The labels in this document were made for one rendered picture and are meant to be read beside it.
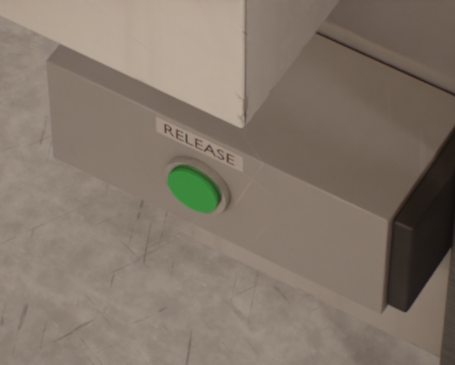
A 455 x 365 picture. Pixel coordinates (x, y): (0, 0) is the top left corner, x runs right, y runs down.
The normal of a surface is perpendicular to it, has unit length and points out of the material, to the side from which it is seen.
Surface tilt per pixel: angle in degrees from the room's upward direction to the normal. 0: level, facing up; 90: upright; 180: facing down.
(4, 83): 0
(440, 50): 90
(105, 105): 90
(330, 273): 90
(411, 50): 90
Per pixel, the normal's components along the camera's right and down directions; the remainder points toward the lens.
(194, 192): -0.51, 0.69
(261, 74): 0.86, 0.41
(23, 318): 0.00, -0.60
